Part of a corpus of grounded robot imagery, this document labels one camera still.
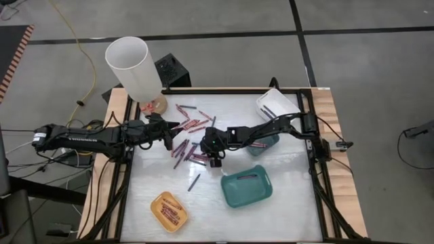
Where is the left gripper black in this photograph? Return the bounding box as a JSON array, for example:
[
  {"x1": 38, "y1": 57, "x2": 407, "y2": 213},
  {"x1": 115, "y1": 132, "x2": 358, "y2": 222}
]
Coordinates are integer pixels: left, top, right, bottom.
[{"x1": 143, "y1": 113, "x2": 181, "y2": 152}]

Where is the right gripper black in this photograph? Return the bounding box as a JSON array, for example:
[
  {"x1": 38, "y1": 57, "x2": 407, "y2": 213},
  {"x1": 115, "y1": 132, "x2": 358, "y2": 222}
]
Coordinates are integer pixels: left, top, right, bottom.
[{"x1": 199, "y1": 127, "x2": 235, "y2": 169}]

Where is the small teal plastic bin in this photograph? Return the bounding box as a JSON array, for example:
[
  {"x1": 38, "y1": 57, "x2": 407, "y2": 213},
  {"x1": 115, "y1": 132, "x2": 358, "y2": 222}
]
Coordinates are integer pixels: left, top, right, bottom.
[{"x1": 245, "y1": 132, "x2": 281, "y2": 157}]

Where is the yellow plastic bin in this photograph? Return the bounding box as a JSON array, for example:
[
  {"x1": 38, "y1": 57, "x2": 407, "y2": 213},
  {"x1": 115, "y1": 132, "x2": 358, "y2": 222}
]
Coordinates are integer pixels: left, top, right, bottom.
[{"x1": 150, "y1": 191, "x2": 190, "y2": 235}]

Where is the large teal plastic bin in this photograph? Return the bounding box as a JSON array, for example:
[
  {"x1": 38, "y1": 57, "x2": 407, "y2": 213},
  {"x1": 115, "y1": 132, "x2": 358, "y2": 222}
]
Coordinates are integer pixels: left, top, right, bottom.
[{"x1": 220, "y1": 165, "x2": 274, "y2": 209}]

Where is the black perforated box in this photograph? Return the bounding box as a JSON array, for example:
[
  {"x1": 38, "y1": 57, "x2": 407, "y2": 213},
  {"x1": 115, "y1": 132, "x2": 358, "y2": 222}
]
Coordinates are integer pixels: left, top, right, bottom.
[{"x1": 154, "y1": 53, "x2": 193, "y2": 89}]

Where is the dark floor box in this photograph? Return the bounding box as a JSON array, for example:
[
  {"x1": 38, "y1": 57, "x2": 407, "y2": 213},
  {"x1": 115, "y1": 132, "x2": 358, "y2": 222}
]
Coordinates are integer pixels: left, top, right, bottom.
[{"x1": 101, "y1": 83, "x2": 125, "y2": 104}]

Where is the white cylindrical lamp shade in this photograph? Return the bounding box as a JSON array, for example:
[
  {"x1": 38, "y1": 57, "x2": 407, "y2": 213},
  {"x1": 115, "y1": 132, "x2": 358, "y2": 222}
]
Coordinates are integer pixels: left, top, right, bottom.
[{"x1": 104, "y1": 36, "x2": 169, "y2": 119}]

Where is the white plastic bin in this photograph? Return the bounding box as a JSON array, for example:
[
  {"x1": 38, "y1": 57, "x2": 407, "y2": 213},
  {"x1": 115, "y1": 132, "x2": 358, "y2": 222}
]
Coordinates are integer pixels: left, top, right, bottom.
[{"x1": 255, "y1": 87, "x2": 302, "y2": 123}]

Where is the small grey connector box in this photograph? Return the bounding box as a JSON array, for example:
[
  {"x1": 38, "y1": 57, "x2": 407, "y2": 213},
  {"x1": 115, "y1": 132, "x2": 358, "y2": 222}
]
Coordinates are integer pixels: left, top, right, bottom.
[{"x1": 334, "y1": 139, "x2": 354, "y2": 151}]

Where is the black floor beam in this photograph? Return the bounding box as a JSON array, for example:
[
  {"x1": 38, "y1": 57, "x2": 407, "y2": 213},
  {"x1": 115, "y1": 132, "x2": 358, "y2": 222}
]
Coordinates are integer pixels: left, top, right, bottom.
[{"x1": 8, "y1": 176, "x2": 87, "y2": 207}]

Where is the black power brick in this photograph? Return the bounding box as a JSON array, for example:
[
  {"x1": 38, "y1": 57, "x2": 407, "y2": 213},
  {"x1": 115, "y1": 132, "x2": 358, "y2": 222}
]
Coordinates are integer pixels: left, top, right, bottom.
[{"x1": 45, "y1": 223, "x2": 74, "y2": 238}]

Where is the black mat with striped edge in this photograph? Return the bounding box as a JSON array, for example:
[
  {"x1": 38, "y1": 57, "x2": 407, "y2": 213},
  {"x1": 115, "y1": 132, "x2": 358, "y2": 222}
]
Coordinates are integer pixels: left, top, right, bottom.
[{"x1": 0, "y1": 24, "x2": 35, "y2": 104}]

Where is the grey floor device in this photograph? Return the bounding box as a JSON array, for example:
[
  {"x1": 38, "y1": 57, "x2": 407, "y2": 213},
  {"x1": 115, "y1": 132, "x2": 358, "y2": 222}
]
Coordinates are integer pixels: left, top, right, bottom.
[{"x1": 402, "y1": 118, "x2": 434, "y2": 139}]

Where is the black metal table frame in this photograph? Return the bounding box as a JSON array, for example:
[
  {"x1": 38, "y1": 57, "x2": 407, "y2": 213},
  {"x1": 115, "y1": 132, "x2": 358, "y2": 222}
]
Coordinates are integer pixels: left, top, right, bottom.
[{"x1": 77, "y1": 86, "x2": 369, "y2": 244}]

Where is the yellow cable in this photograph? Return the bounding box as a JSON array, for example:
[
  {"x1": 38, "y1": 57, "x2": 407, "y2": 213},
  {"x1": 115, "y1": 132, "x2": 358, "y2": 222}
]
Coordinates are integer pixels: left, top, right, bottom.
[{"x1": 47, "y1": 0, "x2": 98, "y2": 118}]

